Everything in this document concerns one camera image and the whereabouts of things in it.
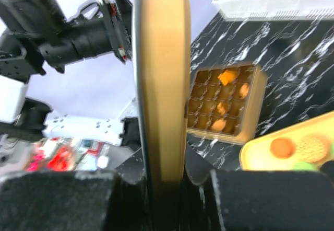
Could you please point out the yellow cookie tray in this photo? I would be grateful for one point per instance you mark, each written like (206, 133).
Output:
(310, 141)

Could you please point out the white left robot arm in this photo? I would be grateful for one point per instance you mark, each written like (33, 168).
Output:
(31, 120)

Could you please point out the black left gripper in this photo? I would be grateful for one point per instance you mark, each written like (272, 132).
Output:
(38, 32)

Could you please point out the brown compartment cookie box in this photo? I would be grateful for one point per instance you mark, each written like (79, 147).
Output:
(217, 112)

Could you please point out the silver tin lid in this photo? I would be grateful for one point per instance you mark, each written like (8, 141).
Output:
(161, 34)

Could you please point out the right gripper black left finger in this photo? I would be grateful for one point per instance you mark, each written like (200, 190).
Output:
(77, 200)

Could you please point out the orange fish cookie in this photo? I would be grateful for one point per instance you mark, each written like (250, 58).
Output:
(228, 76)

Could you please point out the green macaron cookie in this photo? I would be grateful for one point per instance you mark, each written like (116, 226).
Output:
(304, 166)

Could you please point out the orange flower cookie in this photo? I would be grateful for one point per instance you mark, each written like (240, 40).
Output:
(243, 91)

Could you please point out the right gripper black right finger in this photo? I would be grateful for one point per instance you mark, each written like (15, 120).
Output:
(254, 200)

